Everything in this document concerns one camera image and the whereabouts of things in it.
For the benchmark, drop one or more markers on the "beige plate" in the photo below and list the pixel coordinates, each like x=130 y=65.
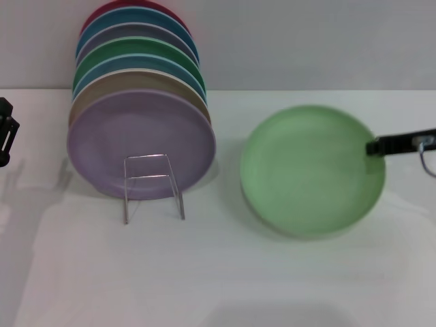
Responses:
x=136 y=80

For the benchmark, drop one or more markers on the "teal plate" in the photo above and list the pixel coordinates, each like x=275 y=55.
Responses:
x=136 y=15

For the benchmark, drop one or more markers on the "dark green plate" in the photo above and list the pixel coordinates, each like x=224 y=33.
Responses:
x=136 y=44

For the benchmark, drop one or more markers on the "blue plate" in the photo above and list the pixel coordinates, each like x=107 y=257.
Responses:
x=136 y=61

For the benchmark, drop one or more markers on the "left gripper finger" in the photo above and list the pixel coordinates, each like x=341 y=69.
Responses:
x=10 y=136

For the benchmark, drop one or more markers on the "red plate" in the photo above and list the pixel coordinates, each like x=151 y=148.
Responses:
x=98 y=10

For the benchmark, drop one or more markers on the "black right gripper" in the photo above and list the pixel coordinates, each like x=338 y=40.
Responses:
x=405 y=143

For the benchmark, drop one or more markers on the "purple plate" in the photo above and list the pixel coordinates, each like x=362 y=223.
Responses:
x=136 y=136

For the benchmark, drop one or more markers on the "grey lavender plate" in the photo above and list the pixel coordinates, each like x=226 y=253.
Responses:
x=136 y=30

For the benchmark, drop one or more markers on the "light green plate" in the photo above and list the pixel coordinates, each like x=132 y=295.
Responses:
x=306 y=170

